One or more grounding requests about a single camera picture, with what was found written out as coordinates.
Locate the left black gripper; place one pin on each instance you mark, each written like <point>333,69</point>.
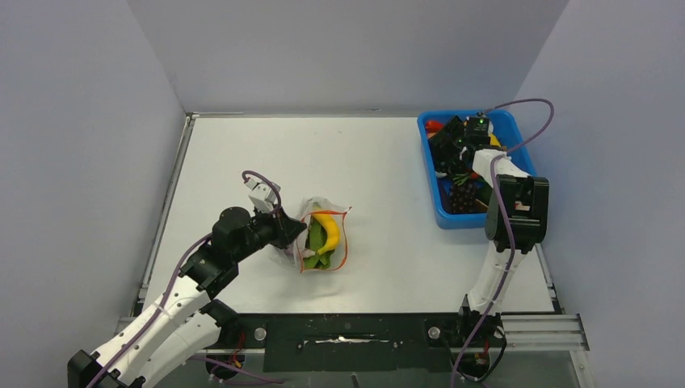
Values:
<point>285,227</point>

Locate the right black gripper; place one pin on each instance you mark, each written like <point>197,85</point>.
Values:
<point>455,128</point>

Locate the green leafy vegetable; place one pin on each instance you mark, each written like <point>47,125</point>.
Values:
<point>316,240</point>

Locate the clear zip bag orange zipper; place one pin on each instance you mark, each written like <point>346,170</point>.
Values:
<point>293,257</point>

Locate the yellow banana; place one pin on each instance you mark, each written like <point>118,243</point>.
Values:
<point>494,141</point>
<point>333,231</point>

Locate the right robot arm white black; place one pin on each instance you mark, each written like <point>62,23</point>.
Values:
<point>482,306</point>

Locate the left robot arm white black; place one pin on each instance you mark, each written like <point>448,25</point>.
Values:
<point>187,317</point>

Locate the red chili pepper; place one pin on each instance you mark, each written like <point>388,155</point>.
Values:
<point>433,126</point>

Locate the orange carrot toy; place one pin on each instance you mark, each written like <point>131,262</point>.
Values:
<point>464,177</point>

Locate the purple grapes bunch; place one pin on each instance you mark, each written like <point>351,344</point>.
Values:
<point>462,197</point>

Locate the blue plastic bin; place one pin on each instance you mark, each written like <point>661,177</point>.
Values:
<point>480,174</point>

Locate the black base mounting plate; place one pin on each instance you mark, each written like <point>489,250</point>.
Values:
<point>368,342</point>

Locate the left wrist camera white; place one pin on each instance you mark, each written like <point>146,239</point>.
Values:
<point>264,195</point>

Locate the aluminium table edge rail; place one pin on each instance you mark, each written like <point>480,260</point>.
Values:
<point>179,157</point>

